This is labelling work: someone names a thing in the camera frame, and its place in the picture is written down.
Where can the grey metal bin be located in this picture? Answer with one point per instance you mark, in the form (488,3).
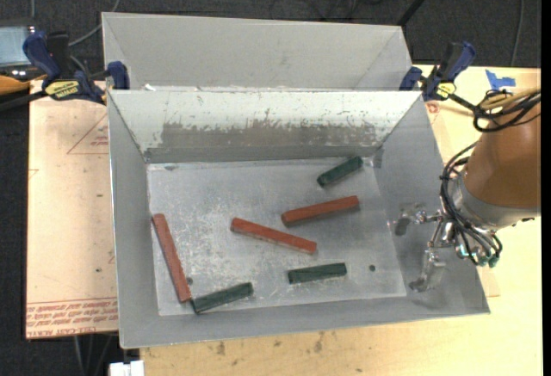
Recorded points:
(267,211)

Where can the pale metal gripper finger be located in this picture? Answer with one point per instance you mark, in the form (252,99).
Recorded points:
(403,224)
(430,273)

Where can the brown cardboard board red print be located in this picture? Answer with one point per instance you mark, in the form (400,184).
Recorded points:
(69,211)

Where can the dark green flat block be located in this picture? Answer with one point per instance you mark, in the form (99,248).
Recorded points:
(222,297)
(317,273)
(340,171)

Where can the red-brown flat block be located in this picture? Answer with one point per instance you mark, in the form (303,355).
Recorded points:
(273,236)
(171,257)
(320,211)

